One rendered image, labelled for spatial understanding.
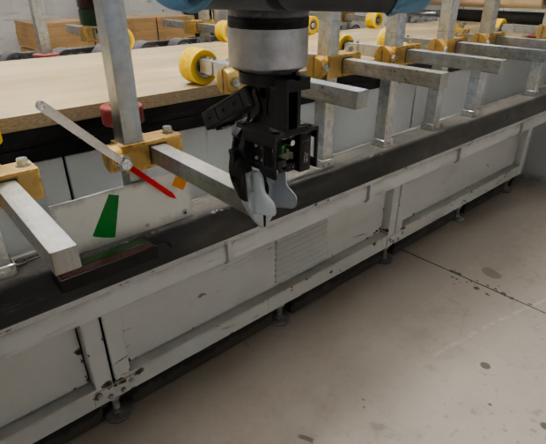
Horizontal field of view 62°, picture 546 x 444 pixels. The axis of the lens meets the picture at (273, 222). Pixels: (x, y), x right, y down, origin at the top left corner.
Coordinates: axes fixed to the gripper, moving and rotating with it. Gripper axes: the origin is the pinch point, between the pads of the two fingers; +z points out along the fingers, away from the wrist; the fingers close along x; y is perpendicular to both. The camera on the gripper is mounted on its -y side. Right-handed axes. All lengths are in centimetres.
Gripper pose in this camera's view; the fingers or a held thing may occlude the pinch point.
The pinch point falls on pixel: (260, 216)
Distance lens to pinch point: 63.6
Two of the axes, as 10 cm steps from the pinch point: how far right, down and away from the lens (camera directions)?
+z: 0.0, 8.8, 4.7
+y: 6.6, 3.5, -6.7
